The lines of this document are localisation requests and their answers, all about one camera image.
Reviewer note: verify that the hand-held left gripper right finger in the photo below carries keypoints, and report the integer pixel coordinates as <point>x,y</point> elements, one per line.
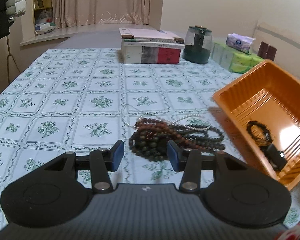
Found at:
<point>173,157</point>

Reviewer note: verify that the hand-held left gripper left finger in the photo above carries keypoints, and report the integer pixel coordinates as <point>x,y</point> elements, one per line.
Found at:
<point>117,153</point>

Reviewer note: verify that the orange plastic tray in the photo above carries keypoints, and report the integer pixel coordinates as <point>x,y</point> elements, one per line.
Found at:
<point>277,85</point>

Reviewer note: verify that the black oblong case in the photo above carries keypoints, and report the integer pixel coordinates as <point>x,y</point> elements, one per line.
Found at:
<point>276,155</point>

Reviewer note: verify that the thick white red book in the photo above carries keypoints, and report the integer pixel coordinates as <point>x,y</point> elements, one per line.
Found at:
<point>150,53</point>

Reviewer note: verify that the glass jar dark green base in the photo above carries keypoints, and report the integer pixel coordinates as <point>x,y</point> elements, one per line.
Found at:
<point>197,47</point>

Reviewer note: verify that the green tissue pack bundle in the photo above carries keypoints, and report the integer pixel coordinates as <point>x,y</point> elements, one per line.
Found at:
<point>240,61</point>

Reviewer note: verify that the thin striped spine book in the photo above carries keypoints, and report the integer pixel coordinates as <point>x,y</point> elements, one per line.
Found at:
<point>165,40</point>

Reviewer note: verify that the pale pink cover book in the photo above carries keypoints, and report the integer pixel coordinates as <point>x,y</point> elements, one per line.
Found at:
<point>145,33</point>

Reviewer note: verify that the purple white tissue pack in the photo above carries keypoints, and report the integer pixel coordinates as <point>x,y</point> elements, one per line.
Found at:
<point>240,42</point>

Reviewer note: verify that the brown jar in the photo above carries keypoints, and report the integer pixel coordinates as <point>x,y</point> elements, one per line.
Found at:
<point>267,51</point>

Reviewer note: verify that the red white packet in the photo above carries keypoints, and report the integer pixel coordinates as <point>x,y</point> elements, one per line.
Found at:
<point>295,231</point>

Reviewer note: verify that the white plastic bag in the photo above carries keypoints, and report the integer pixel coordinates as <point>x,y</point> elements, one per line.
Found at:
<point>43,26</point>

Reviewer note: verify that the beige patterned curtain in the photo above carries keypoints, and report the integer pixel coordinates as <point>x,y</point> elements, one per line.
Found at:
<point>102,2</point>

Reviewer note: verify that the clear plastic cover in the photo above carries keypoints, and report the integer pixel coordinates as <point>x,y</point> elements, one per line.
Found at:
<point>285,33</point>

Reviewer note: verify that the black grey puffer jacket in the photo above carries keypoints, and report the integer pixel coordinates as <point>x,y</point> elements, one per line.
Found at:
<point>5,2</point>

